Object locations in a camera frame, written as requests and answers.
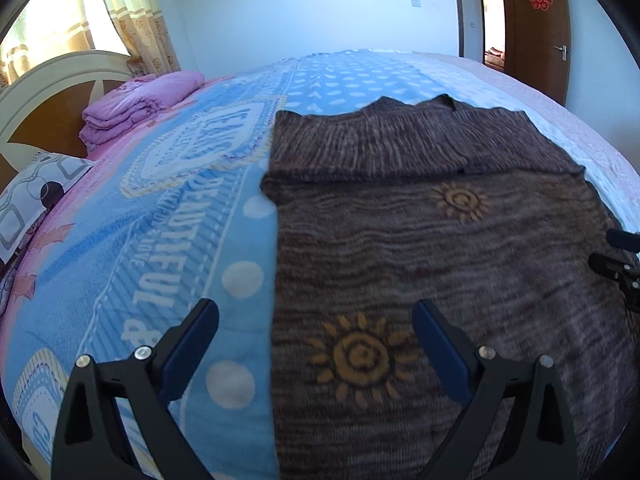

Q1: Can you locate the cream and wood headboard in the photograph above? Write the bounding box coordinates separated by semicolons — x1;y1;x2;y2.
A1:
0;50;132;186

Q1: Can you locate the blue patterned bed blanket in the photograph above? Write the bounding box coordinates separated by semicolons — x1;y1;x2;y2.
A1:
1;50;639;479

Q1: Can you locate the white patterned pillow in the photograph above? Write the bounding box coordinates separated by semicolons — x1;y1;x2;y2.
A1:
0;153;93;266

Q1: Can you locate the silver door handle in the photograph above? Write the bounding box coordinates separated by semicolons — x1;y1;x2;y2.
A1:
553;44;568;62

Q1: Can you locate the brown wooden door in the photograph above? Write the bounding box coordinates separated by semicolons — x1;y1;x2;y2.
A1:
449;0;573;108

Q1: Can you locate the yellow patterned curtain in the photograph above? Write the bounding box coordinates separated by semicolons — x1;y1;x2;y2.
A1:
1;0;180;88

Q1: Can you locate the brown knitted sweater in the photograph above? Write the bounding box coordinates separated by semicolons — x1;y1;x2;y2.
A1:
260;96;639;479

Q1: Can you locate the folded pink quilt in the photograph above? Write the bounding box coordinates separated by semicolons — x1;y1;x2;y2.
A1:
79;70;205;151

